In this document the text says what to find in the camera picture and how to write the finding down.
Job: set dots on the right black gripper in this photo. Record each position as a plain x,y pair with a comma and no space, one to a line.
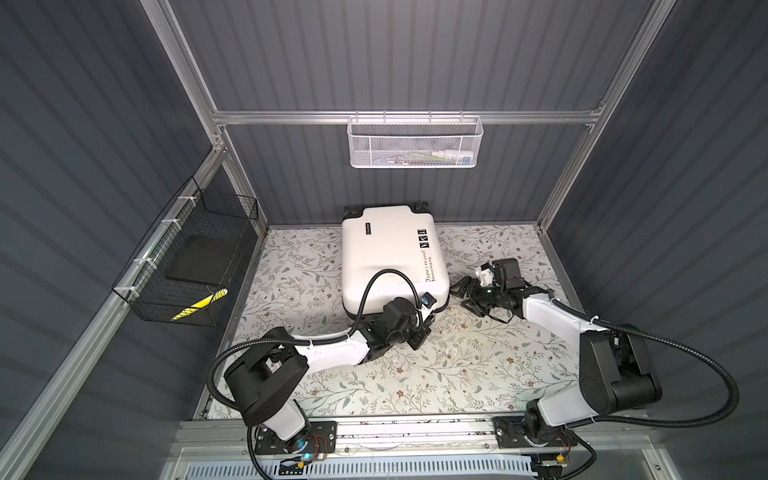
465,282

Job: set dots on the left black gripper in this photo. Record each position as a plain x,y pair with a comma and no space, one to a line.
422,334

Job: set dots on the black hard-shell suitcase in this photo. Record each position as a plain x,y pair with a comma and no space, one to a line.
384,248

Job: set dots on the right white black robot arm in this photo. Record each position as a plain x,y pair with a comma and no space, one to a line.
615,369

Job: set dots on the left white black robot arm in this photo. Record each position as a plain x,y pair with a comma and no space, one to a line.
264,377

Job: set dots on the floral table cloth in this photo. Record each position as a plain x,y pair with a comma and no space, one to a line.
467,364

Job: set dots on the white perforated vent panel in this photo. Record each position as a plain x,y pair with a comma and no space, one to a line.
462,467

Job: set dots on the yellow black striped item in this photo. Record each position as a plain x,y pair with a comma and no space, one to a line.
202,304

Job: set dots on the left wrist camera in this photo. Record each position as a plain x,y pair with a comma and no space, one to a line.
427,301

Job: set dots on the white wire mesh basket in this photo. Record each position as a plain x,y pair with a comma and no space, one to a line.
426,142

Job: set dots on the black wire mesh basket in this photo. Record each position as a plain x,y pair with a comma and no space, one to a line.
204,247

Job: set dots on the aluminium mounting rail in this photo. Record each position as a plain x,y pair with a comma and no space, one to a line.
431,434

